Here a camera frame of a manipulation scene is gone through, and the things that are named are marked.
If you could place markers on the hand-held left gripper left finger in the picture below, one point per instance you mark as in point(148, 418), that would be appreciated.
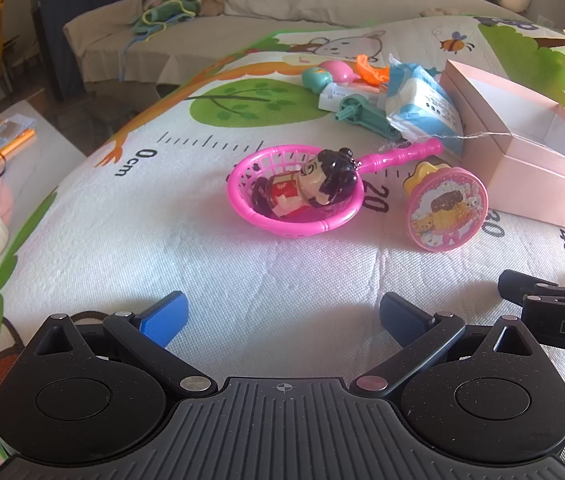
point(165, 320)

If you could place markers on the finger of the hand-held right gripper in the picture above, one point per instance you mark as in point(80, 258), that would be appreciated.
point(517, 282)

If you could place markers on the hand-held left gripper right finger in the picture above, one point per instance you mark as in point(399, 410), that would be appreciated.
point(402, 317)

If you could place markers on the pink cardboard box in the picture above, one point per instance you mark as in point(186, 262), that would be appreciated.
point(527, 170)

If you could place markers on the pink plastic toy strainer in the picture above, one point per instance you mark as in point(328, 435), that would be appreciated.
point(247, 200)

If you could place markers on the blue white tissue pack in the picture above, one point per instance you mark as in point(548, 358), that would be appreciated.
point(422, 100)

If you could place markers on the orange plastic toy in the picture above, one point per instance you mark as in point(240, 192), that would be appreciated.
point(370, 71)

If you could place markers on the printed play mat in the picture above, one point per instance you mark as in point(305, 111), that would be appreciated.
point(162, 250)

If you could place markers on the white side table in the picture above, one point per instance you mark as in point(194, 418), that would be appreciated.
point(37, 175)

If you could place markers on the white battery charger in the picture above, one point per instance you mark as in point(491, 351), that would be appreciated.
point(342, 96)

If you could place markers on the orange pencils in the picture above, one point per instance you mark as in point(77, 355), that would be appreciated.
point(12, 144)

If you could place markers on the clear card packet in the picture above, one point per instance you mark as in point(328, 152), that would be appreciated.
point(10, 126)

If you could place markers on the pink and teal toy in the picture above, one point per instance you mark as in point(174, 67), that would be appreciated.
point(325, 76)

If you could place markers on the dark blue furniture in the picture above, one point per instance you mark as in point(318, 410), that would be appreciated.
point(57, 45)

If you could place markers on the brown plush toy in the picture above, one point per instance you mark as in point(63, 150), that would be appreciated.
point(211, 1)

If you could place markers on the grey covered bed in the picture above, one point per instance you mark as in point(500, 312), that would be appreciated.
point(272, 5)

